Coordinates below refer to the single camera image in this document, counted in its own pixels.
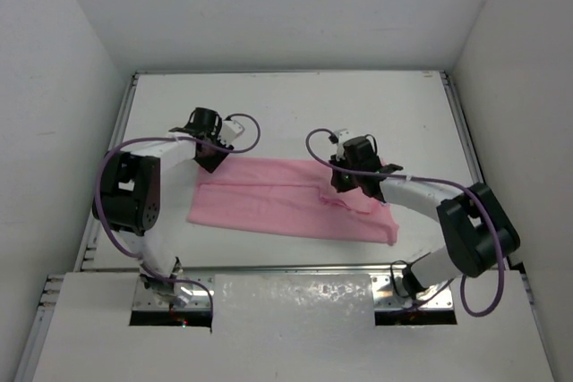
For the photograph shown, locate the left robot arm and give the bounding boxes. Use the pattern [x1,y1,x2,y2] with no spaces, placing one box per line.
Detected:
[92,107,244,296]

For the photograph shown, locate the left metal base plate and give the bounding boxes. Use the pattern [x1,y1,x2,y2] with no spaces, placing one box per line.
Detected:
[132,270,215,311]

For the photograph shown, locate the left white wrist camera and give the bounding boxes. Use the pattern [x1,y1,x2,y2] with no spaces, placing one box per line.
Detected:
[219,119,244,145]

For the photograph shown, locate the pink t-shirt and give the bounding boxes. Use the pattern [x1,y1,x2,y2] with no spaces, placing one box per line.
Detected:
[186,157,399,245]

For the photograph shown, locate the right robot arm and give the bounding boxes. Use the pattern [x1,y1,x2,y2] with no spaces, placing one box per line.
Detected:
[329,129,521,299]

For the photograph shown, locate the metal base plate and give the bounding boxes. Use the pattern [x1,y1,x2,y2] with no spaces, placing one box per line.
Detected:
[132,270,215,311]
[370,264,454,312]

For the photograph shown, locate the aluminium table frame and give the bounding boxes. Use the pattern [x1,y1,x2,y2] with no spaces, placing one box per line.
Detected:
[13,69,543,382]

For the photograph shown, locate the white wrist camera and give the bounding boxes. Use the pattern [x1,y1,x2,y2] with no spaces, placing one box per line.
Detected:
[219,119,244,145]
[329,129,354,146]

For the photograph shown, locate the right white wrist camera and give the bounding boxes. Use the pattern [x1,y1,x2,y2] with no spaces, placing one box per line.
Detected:
[329,129,354,146]

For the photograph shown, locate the white front cover board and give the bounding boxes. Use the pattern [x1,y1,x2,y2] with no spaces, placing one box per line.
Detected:
[35,273,552,381]

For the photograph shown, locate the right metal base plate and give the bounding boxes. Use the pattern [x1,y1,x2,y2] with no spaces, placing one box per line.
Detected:
[370,264,454,312]

